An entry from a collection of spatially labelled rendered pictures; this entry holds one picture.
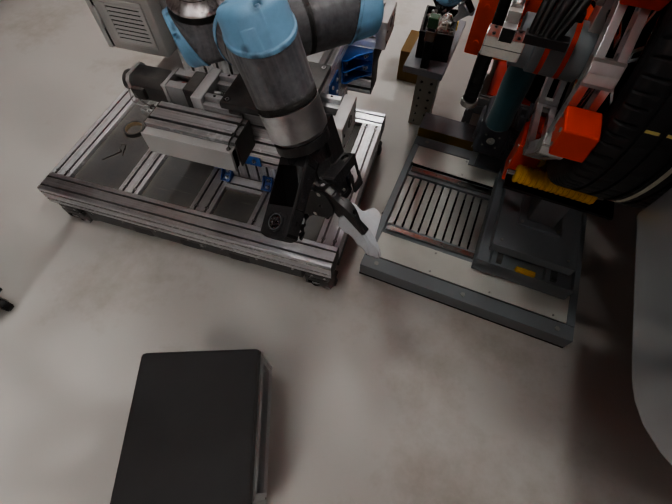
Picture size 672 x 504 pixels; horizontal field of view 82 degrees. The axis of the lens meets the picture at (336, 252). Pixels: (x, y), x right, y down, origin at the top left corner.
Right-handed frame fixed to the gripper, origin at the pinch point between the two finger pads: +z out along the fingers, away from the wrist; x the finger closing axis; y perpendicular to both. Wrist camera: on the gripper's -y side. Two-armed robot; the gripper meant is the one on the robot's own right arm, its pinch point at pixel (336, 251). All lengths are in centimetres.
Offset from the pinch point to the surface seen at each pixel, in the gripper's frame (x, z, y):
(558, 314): -30, 97, 67
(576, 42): -21, 4, 82
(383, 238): 38, 71, 65
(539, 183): -17, 44, 76
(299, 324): 54, 77, 18
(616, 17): -29, -6, 66
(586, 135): -28, 11, 52
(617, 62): -31, 1, 62
